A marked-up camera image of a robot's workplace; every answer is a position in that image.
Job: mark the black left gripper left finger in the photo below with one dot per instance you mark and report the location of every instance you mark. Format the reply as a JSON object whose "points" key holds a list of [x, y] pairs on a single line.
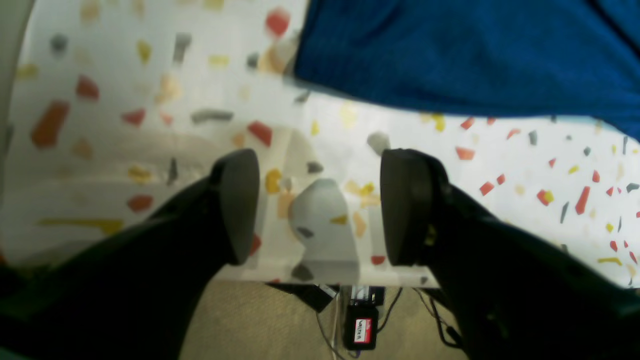
{"points": [[132, 296]]}

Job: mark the blue t-shirt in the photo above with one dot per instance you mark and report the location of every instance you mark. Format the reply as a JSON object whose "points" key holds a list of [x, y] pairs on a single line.
{"points": [[495, 58]]}

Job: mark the terrazzo patterned tablecloth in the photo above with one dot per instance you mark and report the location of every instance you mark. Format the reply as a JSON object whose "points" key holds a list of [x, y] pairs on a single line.
{"points": [[118, 105]]}

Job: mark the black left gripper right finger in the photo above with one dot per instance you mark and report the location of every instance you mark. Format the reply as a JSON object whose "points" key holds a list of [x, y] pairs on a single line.
{"points": [[514, 296]]}

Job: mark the black box with name sticker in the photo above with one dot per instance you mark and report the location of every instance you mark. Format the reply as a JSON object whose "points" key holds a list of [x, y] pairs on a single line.
{"points": [[360, 328]]}

